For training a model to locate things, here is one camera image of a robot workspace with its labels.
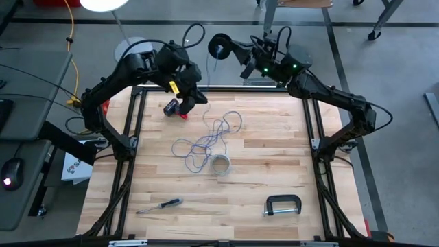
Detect black computer mouse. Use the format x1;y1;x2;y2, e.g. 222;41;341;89
0;157;25;191

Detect white printed box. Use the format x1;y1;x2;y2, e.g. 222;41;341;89
60;139;95;185

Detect white floor lamp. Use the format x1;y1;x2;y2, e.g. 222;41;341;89
79;0;154;68

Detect black-handled screwdriver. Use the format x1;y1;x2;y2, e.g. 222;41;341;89
135;197;185;216

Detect black C-clamp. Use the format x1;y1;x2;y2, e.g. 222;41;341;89
263;194;302;217

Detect black keyboard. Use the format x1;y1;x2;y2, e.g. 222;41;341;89
0;98;15;135

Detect plastic wire spool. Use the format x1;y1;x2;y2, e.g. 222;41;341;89
208;33;234;61

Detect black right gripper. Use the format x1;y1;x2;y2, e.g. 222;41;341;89
228;34;285;80

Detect grey desk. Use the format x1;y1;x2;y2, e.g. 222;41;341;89
0;51;73;231

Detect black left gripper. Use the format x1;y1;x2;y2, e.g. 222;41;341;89
176;63;209;116

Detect thin blue wire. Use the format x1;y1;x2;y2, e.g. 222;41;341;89
170;51;244;174

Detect wooden workbench grey legs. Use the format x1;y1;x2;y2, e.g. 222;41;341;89
255;0;404;41

